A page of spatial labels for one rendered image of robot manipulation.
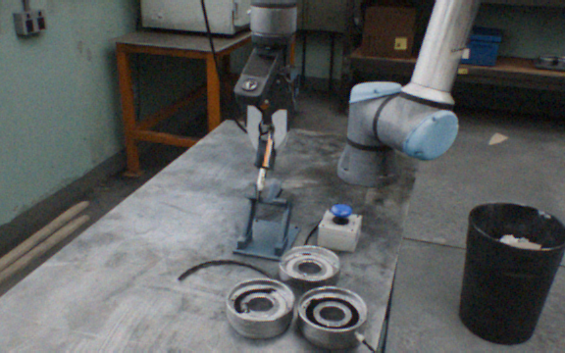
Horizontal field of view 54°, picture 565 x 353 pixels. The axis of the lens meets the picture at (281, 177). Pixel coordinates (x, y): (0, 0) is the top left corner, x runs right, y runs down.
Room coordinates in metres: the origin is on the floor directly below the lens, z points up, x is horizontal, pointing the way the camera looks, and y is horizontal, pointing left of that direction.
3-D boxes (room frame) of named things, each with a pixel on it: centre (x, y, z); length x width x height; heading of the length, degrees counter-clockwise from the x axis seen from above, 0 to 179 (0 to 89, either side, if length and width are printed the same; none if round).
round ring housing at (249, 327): (0.69, 0.03, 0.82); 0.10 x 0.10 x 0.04
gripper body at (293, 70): (0.94, 0.02, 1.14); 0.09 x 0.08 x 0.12; 164
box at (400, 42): (4.30, -0.80, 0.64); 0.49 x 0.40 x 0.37; 78
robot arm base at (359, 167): (1.25, -0.21, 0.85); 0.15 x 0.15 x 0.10
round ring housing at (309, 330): (0.67, -0.08, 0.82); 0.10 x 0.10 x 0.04
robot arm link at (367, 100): (1.24, -0.22, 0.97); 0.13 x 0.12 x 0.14; 34
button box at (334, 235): (0.93, -0.12, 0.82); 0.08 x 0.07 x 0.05; 163
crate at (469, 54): (4.17, -1.32, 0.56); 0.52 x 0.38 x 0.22; 70
